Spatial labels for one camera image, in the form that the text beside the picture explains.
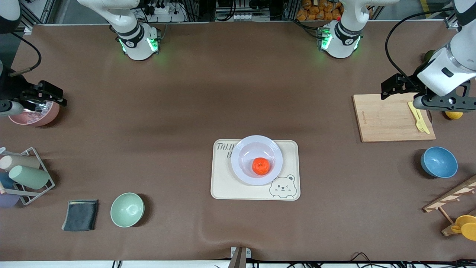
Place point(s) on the dark grey folded cloth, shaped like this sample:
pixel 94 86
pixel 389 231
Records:
pixel 80 215

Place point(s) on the blue bowl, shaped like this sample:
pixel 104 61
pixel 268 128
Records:
pixel 439 162

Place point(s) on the white round plate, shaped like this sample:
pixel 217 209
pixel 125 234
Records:
pixel 245 175

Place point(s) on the wooden mug rack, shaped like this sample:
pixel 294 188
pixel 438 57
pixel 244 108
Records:
pixel 452 195

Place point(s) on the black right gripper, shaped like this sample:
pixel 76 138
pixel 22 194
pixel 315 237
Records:
pixel 11 88

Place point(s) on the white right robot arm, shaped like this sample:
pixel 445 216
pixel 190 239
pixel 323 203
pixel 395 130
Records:
pixel 137 48

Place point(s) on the purple cup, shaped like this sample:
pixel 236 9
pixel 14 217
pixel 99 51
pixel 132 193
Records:
pixel 7 201

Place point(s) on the beige cup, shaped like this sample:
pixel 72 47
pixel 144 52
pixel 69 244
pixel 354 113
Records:
pixel 22 162

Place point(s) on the yellow mug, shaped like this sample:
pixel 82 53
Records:
pixel 466 227

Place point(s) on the pink bowl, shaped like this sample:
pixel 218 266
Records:
pixel 37 120

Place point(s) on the wooden cutting board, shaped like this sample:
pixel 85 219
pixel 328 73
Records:
pixel 386 119

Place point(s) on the dark green avocado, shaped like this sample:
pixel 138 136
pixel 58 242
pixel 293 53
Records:
pixel 429 56

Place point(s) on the yellow lemon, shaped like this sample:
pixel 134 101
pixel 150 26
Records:
pixel 453 115

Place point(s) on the cream bear print tray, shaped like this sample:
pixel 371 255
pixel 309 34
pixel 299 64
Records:
pixel 223 186

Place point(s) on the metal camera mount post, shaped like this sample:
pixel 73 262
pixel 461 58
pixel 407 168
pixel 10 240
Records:
pixel 240 257

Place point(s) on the orange mandarin fruit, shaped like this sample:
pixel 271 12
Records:
pixel 260 166

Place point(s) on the blue cup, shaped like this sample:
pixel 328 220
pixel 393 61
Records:
pixel 5 180

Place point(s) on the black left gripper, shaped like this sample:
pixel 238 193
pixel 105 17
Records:
pixel 412 85

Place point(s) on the white power strip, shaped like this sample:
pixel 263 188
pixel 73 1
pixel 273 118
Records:
pixel 163 13

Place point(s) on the light green bowl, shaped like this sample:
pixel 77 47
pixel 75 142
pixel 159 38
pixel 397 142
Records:
pixel 127 210

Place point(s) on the mint green cup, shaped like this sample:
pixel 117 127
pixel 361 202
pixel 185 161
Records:
pixel 29 177

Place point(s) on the pile of oranges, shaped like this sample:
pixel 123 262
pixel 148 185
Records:
pixel 319 10

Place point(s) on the dark grey camera mount bracket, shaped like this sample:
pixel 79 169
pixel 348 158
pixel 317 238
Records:
pixel 452 101

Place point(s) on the brown table mat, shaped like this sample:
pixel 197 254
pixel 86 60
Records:
pixel 148 111

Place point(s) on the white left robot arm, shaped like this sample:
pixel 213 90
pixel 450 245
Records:
pixel 340 44

